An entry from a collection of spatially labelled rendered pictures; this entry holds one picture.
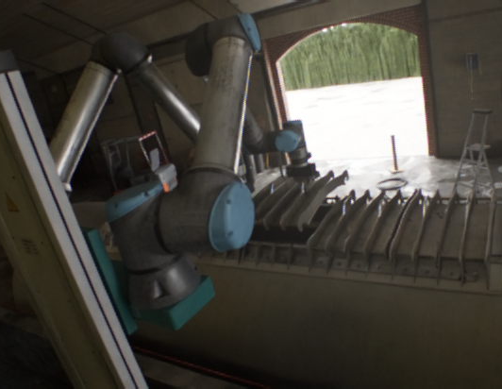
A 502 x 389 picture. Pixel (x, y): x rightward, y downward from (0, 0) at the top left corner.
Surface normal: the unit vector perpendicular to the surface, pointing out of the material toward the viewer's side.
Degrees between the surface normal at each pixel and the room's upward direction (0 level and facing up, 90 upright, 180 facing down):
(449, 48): 90
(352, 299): 42
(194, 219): 69
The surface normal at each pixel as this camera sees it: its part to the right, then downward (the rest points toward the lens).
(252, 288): -0.49, -0.40
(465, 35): -0.49, 0.40
